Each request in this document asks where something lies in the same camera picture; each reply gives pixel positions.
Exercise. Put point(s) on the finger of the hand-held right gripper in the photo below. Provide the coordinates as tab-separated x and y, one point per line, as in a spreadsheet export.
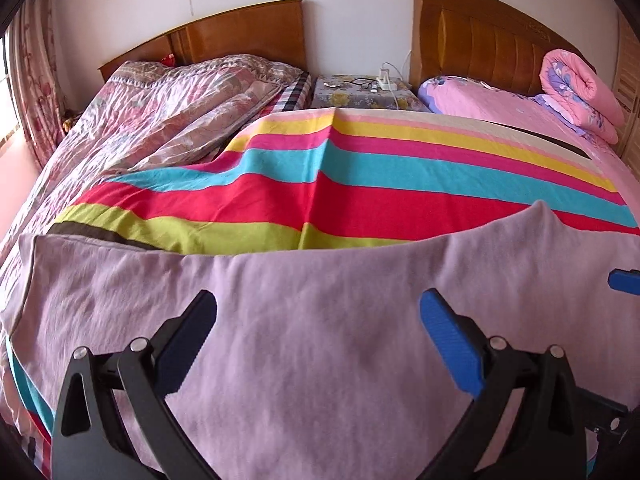
627	281
602	412

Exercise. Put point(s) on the floral covered nightstand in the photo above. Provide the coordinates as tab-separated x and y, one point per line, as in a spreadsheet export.
350	100

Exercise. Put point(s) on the lilac pillow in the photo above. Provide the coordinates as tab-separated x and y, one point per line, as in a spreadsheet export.
555	110

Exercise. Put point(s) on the rolled pink floral quilt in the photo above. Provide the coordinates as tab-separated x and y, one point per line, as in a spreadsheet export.
580	90

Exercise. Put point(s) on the plain wooden headboard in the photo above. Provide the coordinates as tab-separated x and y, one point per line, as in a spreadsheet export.
240	35

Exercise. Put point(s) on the pink patterned quilt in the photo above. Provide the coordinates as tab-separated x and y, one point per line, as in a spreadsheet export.
150	110

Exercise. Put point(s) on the lilac pants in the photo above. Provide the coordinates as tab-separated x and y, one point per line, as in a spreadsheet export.
320	310

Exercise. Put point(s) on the striped colourful blanket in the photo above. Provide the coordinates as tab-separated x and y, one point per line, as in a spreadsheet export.
350	185

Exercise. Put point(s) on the plaid pillow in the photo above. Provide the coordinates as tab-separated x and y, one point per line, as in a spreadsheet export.
295	92

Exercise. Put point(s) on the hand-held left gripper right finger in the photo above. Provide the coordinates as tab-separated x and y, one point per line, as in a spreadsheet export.
450	340

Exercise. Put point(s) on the pink bed sheet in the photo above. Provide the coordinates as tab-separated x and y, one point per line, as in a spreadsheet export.
500	105

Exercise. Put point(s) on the light wooden wardrobe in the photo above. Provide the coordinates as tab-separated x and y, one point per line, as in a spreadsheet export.
629	90

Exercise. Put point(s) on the small red object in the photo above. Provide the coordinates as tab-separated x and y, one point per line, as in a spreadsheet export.
168	58

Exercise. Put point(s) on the white power strip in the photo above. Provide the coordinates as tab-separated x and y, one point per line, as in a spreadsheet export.
386	80

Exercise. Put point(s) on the pink floral curtain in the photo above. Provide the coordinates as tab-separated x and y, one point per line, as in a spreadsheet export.
35	85

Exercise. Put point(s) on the padded wooden headboard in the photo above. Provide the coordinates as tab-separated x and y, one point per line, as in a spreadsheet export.
475	45

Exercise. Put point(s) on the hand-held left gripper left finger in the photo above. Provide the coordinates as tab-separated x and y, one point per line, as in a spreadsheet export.
187	340

